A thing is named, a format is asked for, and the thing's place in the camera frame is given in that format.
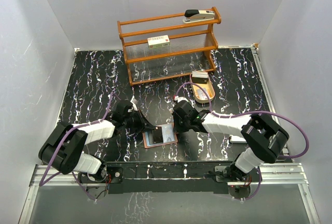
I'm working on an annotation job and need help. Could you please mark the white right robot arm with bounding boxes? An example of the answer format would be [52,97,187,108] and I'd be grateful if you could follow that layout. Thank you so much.
[172,100,289,181]

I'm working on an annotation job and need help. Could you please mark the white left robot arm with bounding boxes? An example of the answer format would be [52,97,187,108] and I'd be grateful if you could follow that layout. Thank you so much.
[38,100,161,182]

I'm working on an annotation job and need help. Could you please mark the wooden three-tier shelf rack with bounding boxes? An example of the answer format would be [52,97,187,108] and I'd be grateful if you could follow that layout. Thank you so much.
[117,7,222,86]

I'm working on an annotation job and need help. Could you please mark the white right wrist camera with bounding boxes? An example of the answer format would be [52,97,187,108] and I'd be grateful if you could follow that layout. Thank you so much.
[173,95,187,104]

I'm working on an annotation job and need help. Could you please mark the stack of cards in tray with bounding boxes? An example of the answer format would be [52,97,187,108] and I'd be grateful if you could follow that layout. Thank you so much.
[190,71,209,84]

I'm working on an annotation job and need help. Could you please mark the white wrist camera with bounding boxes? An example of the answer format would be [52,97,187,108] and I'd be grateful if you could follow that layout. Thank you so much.
[130,99,138,111]
[173,95,187,104]

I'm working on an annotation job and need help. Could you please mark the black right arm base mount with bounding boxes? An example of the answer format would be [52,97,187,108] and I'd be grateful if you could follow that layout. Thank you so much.
[206,165,246,182]

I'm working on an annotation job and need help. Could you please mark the white staples box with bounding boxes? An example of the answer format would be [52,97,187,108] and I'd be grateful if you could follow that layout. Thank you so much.
[147,35,170,49]

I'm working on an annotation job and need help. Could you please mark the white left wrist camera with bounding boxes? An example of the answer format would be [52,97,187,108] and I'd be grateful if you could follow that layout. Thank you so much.
[130,99,138,111]

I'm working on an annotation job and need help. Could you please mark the small white flat device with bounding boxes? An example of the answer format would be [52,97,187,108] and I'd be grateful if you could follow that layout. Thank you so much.
[229,135,246,144]

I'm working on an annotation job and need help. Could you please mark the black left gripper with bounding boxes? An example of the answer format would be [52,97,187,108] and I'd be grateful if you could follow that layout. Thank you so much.
[123,108,155,134]

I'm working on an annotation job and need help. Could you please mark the tan oval plastic tray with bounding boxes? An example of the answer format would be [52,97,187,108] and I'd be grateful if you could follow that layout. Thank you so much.
[189,75,215,104]

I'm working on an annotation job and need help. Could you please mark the black VIP credit card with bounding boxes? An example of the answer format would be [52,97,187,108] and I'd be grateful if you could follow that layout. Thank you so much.
[152,127,163,144]

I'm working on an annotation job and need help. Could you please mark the black and white stapler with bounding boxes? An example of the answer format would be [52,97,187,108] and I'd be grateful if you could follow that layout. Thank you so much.
[183,9,215,24]

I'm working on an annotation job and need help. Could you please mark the loose cards in tray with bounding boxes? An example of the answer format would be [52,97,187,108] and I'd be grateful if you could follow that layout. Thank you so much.
[196,89,208,100]

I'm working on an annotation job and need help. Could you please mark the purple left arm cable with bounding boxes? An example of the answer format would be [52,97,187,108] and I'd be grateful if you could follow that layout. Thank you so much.
[38,93,122,187]

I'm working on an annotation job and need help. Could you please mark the pink leather card holder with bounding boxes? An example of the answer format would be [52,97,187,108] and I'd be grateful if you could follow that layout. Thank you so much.
[143,123,178,149]

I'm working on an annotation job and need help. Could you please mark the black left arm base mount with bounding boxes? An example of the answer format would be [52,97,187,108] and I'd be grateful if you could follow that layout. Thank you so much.
[105,166,123,186]

